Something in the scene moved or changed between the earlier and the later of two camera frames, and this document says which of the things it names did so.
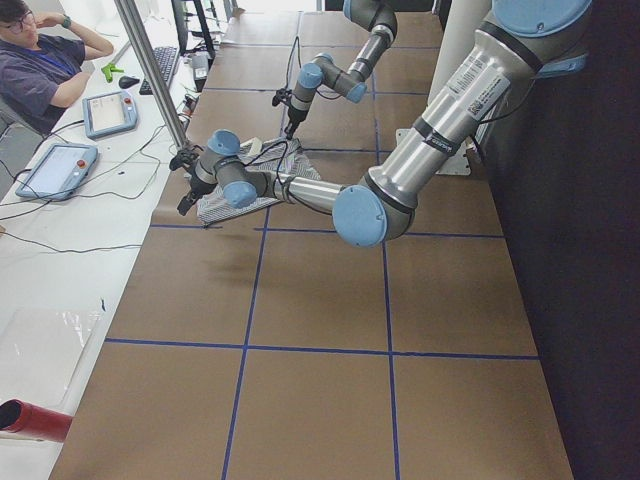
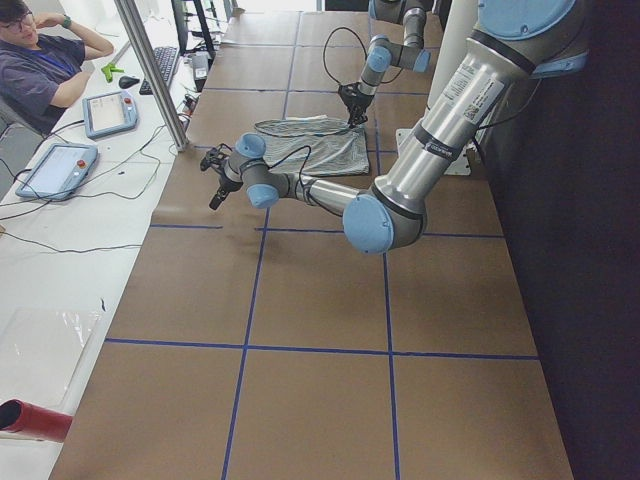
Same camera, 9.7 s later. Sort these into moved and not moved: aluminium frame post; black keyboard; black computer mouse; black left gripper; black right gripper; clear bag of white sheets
Moved: black left gripper; black right gripper
Not moved: black computer mouse; black keyboard; clear bag of white sheets; aluminium frame post
